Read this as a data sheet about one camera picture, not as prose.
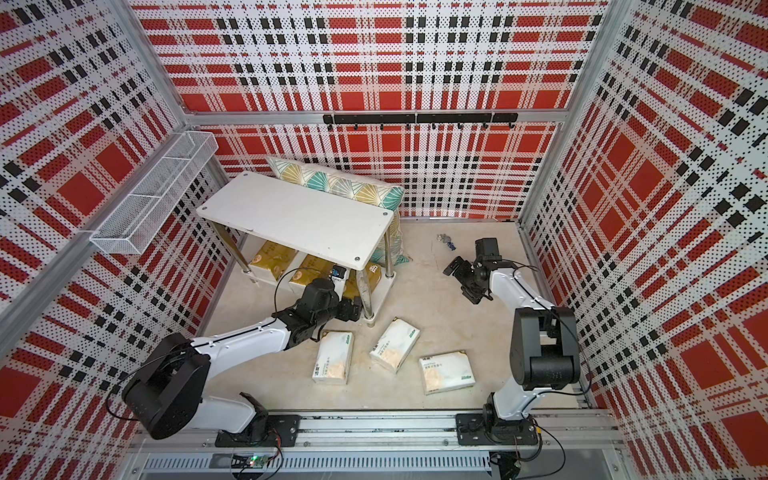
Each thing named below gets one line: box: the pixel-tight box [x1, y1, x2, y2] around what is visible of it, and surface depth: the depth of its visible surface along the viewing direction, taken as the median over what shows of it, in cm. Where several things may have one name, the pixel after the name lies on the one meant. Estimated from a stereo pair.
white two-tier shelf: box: [197, 172, 396, 326], surface depth 75 cm
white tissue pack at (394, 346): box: [369, 317, 421, 374], surface depth 85 cm
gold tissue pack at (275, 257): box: [249, 240, 298, 281], surface depth 96 cm
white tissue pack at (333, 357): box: [312, 329, 354, 385], surface depth 82 cm
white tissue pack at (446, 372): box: [418, 350, 476, 395], surface depth 80 cm
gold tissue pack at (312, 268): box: [289, 254, 337, 286], surface depth 91 cm
